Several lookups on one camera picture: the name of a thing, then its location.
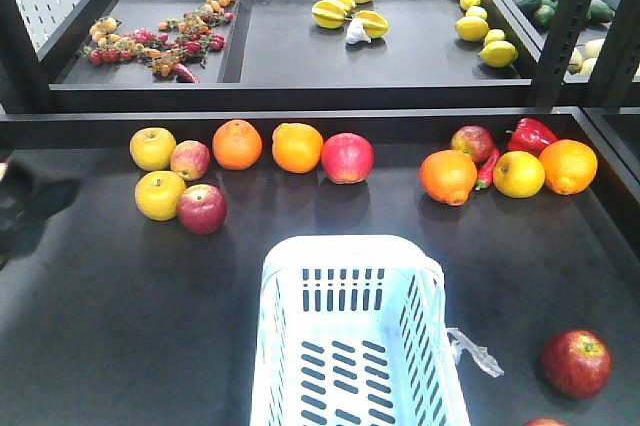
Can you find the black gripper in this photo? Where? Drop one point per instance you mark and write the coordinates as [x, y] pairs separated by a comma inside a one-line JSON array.
[[32, 192]]

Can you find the light blue plastic basket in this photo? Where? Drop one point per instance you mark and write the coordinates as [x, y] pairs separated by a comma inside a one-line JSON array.
[[351, 331]]

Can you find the yellow apple front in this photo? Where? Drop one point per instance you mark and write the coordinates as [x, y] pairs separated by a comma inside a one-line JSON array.
[[157, 194]]

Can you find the yellow apple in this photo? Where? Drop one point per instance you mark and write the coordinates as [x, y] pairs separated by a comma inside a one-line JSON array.
[[157, 194], [151, 148]]

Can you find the yellow apple back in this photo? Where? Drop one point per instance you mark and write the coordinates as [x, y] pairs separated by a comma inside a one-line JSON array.
[[151, 148]]

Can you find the small pink apple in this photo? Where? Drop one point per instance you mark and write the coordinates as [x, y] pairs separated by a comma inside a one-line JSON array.
[[190, 160]]

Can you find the dark red apple left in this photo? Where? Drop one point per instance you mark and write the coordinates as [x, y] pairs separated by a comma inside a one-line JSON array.
[[202, 209]]

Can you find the dark red apple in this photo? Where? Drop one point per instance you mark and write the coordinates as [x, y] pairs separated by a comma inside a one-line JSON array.
[[202, 209], [474, 141]]

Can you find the cherry tomato vine cluster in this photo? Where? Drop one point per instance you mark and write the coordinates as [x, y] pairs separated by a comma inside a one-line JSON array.
[[171, 50]]

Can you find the orange back far left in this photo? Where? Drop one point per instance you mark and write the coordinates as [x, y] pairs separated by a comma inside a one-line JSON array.
[[236, 145]]

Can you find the white garlic bulb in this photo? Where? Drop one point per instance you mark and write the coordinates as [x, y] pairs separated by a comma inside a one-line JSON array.
[[356, 33]]

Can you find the orange left of group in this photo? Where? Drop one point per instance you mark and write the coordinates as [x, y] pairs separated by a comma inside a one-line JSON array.
[[448, 176]]

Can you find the orange of group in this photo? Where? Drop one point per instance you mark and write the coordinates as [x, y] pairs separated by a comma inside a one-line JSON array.
[[570, 166], [448, 176]]

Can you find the dark red apple behind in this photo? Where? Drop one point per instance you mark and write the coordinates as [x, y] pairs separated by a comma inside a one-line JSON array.
[[474, 141]]

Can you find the clear plastic tag strip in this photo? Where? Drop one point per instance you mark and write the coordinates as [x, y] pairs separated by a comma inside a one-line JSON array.
[[460, 342]]

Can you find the red chili pepper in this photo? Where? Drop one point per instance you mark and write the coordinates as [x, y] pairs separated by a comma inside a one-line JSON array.
[[485, 174]]

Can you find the black wooden display stand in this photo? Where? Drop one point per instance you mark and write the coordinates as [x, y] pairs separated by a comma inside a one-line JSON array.
[[117, 319]]

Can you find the yellow orange fruit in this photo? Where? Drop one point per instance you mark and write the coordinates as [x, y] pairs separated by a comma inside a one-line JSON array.
[[518, 174]]

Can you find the red bell pepper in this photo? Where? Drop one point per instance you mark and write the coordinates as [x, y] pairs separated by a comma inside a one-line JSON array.
[[531, 136]]

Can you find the orange right of group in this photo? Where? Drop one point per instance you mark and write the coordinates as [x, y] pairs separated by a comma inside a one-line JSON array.
[[570, 166]]

